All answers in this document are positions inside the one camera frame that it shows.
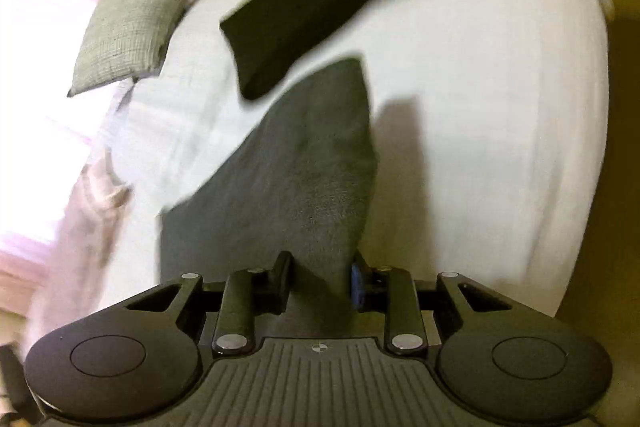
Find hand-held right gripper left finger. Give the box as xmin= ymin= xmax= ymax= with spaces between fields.
xmin=125 ymin=251 xmax=295 ymax=355

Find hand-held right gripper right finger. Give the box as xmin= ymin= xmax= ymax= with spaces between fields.
xmin=351 ymin=253 xmax=516 ymax=355

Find dark grey jeans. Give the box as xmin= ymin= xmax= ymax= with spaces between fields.
xmin=159 ymin=57 xmax=381 ymax=338

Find pink blanket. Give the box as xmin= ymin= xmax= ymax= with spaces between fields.
xmin=35 ymin=147 xmax=133 ymax=323

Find black folded pants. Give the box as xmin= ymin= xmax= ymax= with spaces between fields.
xmin=219 ymin=0 xmax=438 ymax=102

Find grey-green cushion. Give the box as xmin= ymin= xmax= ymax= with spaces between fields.
xmin=67 ymin=0 xmax=201 ymax=98

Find pink curtain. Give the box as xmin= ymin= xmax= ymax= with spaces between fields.
xmin=0 ymin=0 xmax=151 ymax=288

